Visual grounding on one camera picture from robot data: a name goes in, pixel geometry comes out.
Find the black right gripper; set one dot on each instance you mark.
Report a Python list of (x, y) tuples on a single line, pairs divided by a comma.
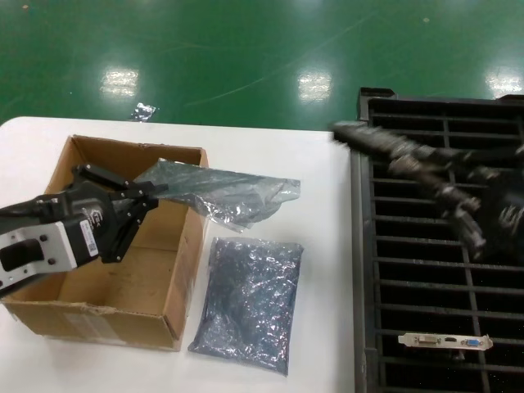
[(507, 213)]

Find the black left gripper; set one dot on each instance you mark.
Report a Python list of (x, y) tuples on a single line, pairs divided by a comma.
[(92, 209)]

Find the grey antistatic bag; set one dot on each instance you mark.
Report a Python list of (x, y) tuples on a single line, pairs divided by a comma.
[(245, 303), (221, 192)]

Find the black slotted plastic container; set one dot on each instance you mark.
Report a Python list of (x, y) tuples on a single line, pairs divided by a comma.
[(364, 229)]

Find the brown cardboard box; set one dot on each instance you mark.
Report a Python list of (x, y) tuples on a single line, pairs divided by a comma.
[(102, 327)]

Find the shiny foil scrap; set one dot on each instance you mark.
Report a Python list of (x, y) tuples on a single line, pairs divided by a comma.
[(143, 112)]

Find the flat grey antistatic bag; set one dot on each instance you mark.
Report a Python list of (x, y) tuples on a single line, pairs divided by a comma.
[(245, 303)]

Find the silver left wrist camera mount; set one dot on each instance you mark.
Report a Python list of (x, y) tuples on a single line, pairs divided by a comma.
[(57, 245)]

